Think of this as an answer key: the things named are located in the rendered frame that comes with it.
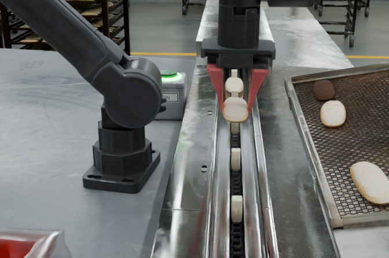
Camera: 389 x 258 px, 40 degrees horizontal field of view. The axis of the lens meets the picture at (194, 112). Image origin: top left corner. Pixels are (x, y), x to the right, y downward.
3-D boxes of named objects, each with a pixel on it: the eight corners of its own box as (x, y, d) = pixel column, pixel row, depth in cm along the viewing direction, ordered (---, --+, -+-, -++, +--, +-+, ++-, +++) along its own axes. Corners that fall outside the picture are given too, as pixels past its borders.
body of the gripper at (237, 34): (275, 63, 72) (279, 8, 70) (199, 62, 73) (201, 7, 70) (272, 52, 78) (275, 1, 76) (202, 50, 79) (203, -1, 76)
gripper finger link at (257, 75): (265, 120, 75) (269, 55, 72) (215, 118, 75) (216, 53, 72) (263, 103, 81) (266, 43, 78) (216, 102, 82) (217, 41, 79)
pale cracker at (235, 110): (222, 99, 83) (223, 92, 83) (247, 100, 83) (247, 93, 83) (221, 122, 74) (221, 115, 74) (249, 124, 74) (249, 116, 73)
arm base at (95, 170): (112, 153, 88) (80, 187, 77) (109, 107, 85) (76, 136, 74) (162, 158, 86) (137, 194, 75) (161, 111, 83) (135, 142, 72)
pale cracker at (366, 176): (344, 167, 66) (343, 159, 66) (375, 162, 66) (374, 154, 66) (366, 208, 57) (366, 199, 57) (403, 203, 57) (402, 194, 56)
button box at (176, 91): (152, 122, 110) (151, 70, 107) (190, 122, 110) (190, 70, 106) (146, 137, 103) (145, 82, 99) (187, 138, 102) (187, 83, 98)
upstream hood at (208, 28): (212, -5, 241) (212, -25, 238) (252, -5, 240) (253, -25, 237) (195, 72, 124) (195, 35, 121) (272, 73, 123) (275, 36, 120)
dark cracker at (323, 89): (311, 84, 99) (310, 77, 98) (332, 81, 98) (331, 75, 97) (314, 102, 89) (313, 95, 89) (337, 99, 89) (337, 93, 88)
